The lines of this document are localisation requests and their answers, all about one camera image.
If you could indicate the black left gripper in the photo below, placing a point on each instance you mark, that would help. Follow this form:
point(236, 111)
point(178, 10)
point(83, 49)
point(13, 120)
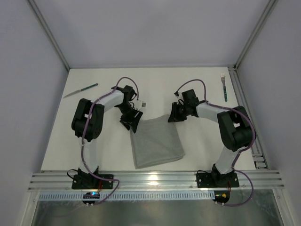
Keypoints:
point(131, 116)

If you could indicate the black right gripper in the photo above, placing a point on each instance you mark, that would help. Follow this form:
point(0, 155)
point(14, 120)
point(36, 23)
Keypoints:
point(178, 110)

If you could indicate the grey cloth napkin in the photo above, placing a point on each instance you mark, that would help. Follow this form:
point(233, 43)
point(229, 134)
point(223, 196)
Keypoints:
point(155, 142)

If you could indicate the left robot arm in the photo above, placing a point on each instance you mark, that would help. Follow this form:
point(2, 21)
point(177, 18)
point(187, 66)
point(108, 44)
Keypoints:
point(87, 124)

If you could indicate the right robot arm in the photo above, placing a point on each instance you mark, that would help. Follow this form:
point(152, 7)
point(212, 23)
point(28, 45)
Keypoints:
point(236, 131)

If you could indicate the left controller board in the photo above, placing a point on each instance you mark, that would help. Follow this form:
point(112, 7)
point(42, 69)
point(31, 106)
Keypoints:
point(91, 198)

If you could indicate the controller board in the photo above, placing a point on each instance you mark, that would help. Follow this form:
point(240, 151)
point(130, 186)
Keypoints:
point(91, 198)
point(221, 197)

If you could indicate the right controller board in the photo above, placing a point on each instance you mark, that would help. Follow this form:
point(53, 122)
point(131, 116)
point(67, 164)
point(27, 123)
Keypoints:
point(221, 197)

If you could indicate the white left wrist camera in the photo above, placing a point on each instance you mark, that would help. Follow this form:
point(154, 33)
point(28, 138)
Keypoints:
point(139, 104)

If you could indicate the knife with green handle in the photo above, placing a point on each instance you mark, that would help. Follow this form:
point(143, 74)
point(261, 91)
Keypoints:
point(81, 90)

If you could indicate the fork with green handle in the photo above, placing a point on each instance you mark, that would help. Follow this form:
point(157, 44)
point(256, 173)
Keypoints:
point(224, 87)

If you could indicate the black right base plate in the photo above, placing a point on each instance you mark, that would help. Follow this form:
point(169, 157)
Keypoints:
point(216, 180)

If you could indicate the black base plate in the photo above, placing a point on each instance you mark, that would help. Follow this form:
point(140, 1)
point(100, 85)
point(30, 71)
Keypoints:
point(87, 181)
point(216, 180)

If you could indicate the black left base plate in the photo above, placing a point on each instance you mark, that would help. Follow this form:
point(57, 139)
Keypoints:
point(87, 181)

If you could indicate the slotted grey cable duct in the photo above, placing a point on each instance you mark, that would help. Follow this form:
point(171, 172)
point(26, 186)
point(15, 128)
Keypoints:
point(131, 196)

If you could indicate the aluminium front rail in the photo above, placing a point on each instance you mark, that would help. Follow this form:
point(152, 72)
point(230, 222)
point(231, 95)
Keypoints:
point(156, 180)

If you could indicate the right corner frame post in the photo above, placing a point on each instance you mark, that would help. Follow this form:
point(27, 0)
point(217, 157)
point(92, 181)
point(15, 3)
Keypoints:
point(268, 9)

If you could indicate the corner frame post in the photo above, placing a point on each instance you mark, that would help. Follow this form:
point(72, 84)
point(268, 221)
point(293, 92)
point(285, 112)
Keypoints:
point(47, 31)
point(268, 9)

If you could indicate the left corner frame post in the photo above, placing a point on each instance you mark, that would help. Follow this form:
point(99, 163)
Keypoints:
point(47, 31)

